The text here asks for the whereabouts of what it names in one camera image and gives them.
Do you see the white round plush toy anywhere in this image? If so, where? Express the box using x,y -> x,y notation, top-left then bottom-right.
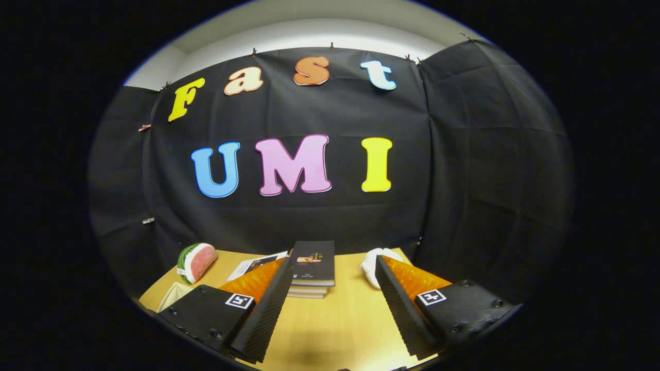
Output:
360,248 -> 404,289

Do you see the watermelon slice plush toy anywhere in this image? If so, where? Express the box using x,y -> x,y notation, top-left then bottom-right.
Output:
177,243 -> 218,285

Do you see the black cover book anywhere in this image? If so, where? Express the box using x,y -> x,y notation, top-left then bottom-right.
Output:
290,241 -> 336,287

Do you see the white cover book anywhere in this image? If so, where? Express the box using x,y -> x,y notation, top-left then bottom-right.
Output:
227,251 -> 289,281

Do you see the pale yellow fabric storage box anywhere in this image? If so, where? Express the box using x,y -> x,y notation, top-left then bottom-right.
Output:
157,282 -> 195,313

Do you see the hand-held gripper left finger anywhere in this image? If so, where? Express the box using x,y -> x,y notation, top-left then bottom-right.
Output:
156,256 -> 295,364

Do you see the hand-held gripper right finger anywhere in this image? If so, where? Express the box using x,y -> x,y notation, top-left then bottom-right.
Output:
374,254 -> 522,361

